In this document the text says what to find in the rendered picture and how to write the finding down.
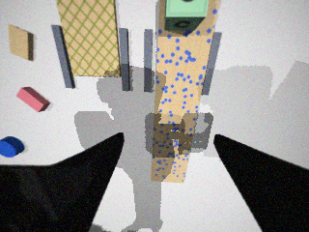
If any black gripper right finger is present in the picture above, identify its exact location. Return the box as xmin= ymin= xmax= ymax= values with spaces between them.
xmin=213 ymin=134 xmax=309 ymax=232

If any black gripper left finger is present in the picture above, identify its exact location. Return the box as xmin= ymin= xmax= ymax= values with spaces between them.
xmin=0 ymin=132 xmax=125 ymax=232

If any blue flat disc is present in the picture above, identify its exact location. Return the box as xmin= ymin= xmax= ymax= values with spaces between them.
xmin=0 ymin=136 xmax=25 ymax=158

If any green labelled cube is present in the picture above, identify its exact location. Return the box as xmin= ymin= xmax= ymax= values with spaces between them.
xmin=164 ymin=0 xmax=209 ymax=31

